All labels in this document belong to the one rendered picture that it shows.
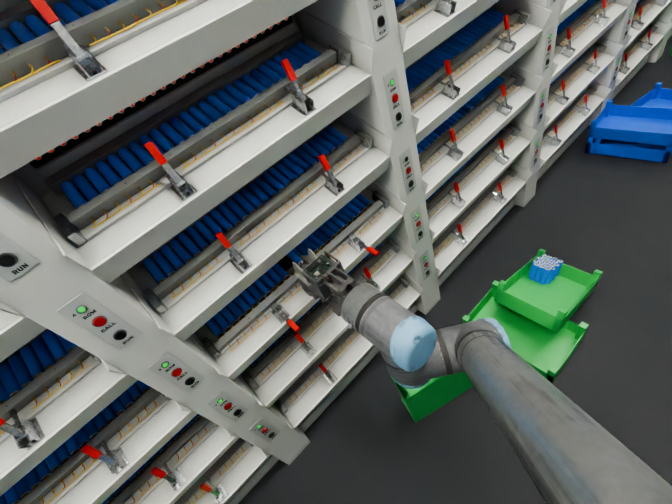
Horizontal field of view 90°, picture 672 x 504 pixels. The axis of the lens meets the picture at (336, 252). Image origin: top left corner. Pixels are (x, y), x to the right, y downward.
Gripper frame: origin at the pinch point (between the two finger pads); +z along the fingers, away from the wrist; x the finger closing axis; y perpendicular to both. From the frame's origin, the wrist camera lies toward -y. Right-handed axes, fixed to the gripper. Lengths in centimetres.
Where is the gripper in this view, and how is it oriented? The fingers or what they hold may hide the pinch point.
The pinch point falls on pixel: (301, 263)
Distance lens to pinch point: 82.3
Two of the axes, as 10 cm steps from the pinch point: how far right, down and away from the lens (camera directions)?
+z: -6.5, -4.2, 6.3
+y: -2.8, -6.5, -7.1
